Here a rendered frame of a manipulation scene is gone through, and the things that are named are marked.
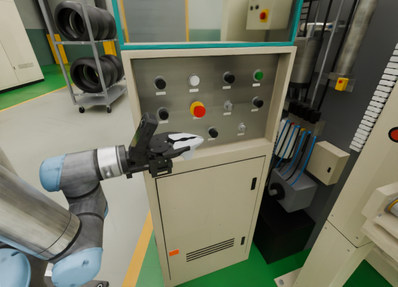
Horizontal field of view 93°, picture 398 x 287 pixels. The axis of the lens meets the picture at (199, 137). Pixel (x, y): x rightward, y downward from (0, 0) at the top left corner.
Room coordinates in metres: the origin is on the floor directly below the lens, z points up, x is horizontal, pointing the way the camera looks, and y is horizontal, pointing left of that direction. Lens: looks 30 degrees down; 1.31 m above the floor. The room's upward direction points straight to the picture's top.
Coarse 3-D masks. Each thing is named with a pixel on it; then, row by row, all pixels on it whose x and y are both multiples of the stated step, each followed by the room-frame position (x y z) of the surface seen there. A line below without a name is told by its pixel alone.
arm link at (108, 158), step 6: (102, 150) 0.35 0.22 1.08; (108, 150) 0.35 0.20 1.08; (114, 150) 0.36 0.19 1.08; (102, 156) 0.34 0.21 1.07; (108, 156) 0.34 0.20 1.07; (114, 156) 0.34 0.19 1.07; (102, 162) 0.33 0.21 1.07; (108, 162) 0.33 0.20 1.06; (114, 162) 0.33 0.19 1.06; (120, 162) 0.34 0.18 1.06; (102, 168) 0.32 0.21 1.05; (108, 168) 0.33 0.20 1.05; (114, 168) 0.33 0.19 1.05; (120, 168) 0.34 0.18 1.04; (102, 174) 0.32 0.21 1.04; (108, 174) 0.32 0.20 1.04; (114, 174) 0.33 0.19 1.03; (120, 174) 0.34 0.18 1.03
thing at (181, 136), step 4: (172, 136) 0.43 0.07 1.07; (176, 136) 0.43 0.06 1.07; (180, 136) 0.44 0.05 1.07; (184, 136) 0.44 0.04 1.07; (188, 136) 0.44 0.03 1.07; (192, 136) 0.44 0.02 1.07; (196, 136) 0.44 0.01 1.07; (172, 140) 0.42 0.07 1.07; (176, 140) 0.42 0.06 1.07; (180, 140) 0.43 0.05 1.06; (184, 140) 0.43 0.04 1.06; (172, 144) 0.43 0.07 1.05
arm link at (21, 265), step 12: (0, 252) 0.20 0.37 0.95; (12, 252) 0.20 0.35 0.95; (24, 252) 0.22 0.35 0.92; (0, 264) 0.18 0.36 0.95; (12, 264) 0.18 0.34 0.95; (24, 264) 0.19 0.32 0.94; (36, 264) 0.21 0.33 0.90; (0, 276) 0.16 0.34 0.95; (12, 276) 0.16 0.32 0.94; (24, 276) 0.17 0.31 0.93; (36, 276) 0.19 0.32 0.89
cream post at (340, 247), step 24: (384, 120) 0.51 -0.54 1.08; (384, 144) 0.48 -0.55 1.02; (360, 168) 0.50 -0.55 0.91; (384, 168) 0.45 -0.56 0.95; (360, 192) 0.47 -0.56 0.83; (336, 216) 0.50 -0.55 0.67; (360, 216) 0.44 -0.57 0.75; (336, 240) 0.46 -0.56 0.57; (360, 240) 0.41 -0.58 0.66; (312, 264) 0.49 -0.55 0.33; (336, 264) 0.42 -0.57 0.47
